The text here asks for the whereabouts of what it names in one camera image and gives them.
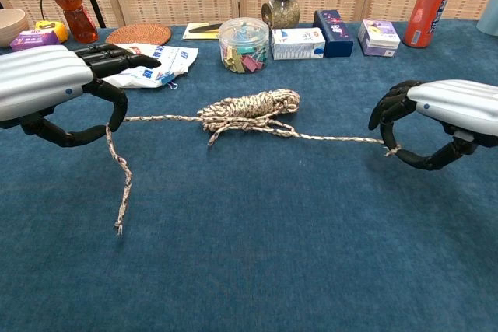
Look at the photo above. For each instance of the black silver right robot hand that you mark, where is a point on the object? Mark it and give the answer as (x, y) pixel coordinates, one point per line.
(459, 104)

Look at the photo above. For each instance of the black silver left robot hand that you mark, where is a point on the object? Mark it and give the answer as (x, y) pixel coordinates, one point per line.
(39, 79)

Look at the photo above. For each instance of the small purple box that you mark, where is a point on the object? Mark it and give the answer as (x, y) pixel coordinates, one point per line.
(35, 39)

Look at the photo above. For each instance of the yellow tape measure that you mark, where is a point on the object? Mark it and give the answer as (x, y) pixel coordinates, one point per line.
(58, 30)

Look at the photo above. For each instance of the beige bowl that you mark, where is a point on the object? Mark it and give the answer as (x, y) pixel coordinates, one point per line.
(11, 25)

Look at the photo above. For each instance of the honey bottle yellow cap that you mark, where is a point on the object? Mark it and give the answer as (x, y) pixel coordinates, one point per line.
(78, 21)

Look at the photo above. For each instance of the light blue cup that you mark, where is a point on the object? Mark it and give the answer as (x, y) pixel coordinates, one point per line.
(490, 17)

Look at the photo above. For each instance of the red drink can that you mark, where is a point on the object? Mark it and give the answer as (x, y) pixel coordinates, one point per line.
(428, 9)

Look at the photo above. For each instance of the purple and white box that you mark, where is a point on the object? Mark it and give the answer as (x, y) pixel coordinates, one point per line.
(379, 38)

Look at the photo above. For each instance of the round woven rattan coaster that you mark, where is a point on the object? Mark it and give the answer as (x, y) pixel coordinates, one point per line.
(138, 34)

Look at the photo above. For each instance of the blue binder clip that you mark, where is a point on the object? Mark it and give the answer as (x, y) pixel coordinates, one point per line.
(167, 78)

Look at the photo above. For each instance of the white sugar bag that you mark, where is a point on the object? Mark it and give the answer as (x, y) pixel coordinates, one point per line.
(171, 60)

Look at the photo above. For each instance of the dark blue tall box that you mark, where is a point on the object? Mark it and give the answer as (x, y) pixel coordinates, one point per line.
(334, 34)

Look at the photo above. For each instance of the razor in yellow package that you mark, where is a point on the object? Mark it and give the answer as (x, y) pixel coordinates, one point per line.
(200, 32)

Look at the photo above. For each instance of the white and blue box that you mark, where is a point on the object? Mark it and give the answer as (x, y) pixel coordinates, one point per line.
(297, 44)

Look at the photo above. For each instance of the glass jar black lid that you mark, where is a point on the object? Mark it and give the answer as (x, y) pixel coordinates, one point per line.
(282, 11)

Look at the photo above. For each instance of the clear tub of coloured clips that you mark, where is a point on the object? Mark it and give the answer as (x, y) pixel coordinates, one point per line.
(243, 46)

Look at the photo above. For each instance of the dark blue table carpet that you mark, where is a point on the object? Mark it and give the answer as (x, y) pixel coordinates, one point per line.
(253, 231)

